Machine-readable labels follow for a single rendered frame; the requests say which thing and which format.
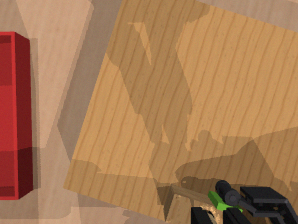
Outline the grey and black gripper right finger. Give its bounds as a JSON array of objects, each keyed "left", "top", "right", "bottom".
[{"left": 223, "top": 207, "right": 251, "bottom": 224}]

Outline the small wooden block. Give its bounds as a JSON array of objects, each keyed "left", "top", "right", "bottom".
[{"left": 163, "top": 184, "right": 223, "bottom": 224}]

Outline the light brown wooden board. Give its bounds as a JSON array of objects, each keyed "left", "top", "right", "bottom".
[{"left": 63, "top": 0, "right": 298, "bottom": 221}]

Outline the red rectangular tray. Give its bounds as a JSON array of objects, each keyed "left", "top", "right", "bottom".
[{"left": 0, "top": 31, "right": 33, "bottom": 200}]

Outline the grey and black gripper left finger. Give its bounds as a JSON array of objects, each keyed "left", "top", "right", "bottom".
[{"left": 191, "top": 207, "right": 213, "bottom": 224}]

